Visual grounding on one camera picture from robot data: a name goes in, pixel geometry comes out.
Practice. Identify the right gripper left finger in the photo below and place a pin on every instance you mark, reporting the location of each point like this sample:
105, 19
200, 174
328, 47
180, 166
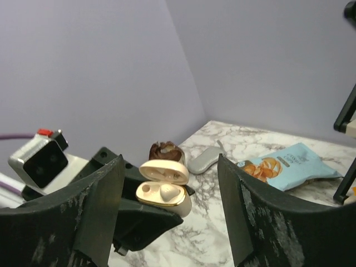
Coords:
73, 226

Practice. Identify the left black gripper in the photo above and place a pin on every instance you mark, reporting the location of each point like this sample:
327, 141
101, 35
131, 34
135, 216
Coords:
137, 224

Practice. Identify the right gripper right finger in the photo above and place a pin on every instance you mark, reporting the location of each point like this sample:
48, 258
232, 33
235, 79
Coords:
268, 227

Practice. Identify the beige earbud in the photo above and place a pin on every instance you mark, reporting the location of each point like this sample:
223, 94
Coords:
168, 192

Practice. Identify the beige earbud charging case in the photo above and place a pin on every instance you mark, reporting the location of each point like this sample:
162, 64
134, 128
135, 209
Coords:
159, 172

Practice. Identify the blue cassava chips bag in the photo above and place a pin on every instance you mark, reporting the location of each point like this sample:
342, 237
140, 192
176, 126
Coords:
288, 168

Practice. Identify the brown paper wrapped cup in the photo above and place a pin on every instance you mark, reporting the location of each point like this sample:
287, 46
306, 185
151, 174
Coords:
166, 151

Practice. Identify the orange snack bag lower shelf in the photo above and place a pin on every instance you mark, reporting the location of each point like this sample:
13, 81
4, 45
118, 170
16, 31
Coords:
353, 192

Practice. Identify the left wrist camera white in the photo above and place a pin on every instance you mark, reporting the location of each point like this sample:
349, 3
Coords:
41, 159

